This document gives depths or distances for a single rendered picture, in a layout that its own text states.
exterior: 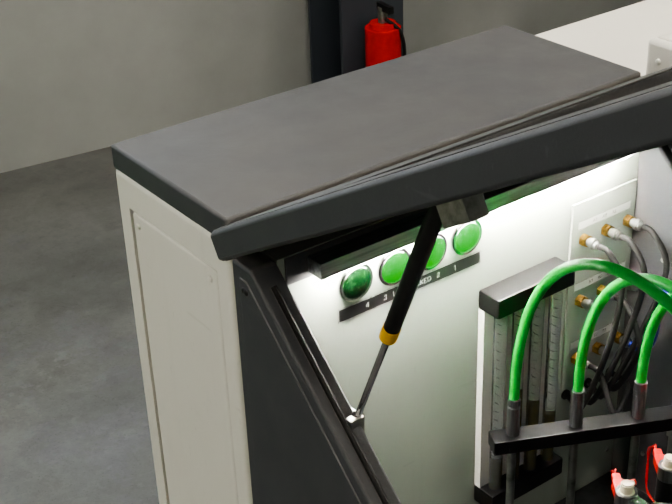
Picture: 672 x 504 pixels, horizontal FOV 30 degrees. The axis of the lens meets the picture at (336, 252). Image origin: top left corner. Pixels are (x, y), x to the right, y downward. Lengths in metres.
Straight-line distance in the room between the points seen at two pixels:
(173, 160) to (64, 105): 3.72
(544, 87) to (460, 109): 0.14
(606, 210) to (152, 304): 0.65
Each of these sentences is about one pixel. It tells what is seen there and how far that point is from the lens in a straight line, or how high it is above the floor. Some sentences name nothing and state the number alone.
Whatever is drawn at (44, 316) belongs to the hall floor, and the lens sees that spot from 4.24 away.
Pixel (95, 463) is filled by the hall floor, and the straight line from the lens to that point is 3.55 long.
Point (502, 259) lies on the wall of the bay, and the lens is 1.70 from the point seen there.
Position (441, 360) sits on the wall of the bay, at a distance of 1.69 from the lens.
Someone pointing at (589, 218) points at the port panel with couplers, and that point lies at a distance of 1.79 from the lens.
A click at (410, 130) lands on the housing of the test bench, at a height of 1.50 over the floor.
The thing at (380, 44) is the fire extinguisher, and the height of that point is 0.41.
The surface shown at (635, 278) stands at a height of 1.43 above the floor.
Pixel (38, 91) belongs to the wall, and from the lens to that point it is 5.24.
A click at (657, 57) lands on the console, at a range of 1.83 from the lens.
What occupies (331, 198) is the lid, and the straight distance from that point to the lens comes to 1.19.
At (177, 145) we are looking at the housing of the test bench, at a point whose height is 1.50.
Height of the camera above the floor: 2.15
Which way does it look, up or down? 29 degrees down
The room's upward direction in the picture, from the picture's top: 2 degrees counter-clockwise
